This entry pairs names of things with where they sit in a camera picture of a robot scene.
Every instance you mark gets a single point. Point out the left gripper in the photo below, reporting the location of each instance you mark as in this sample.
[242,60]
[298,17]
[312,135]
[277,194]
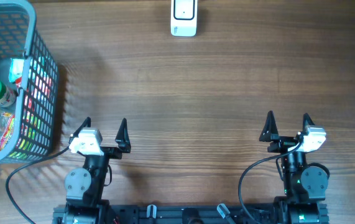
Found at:
[122,140]

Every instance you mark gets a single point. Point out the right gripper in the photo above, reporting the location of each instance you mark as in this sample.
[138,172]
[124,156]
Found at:
[270,134]

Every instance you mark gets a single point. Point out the red white small carton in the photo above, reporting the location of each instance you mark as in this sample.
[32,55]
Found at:
[18,82]

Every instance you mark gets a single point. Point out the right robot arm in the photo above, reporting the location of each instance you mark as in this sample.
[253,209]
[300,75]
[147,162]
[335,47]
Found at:
[305,183]

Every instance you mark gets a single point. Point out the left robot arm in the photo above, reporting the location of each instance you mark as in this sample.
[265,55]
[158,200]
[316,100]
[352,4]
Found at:
[85,185]

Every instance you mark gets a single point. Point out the white barcode scanner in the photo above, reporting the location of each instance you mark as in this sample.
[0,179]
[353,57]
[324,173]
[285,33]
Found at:
[183,18]

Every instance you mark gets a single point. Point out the white teal snack packet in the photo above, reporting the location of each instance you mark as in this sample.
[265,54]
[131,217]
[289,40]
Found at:
[16,70]

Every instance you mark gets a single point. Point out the grey plastic mesh basket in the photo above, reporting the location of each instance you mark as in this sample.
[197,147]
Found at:
[34,108]

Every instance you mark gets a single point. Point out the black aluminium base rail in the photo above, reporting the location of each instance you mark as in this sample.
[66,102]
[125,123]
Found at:
[261,212]

